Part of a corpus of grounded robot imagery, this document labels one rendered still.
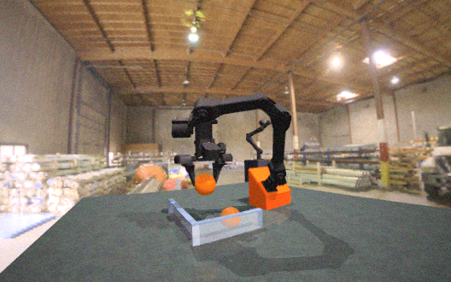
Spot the clear l-shaped low wall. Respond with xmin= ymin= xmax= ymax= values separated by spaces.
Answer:
xmin=168 ymin=201 xmax=262 ymax=246

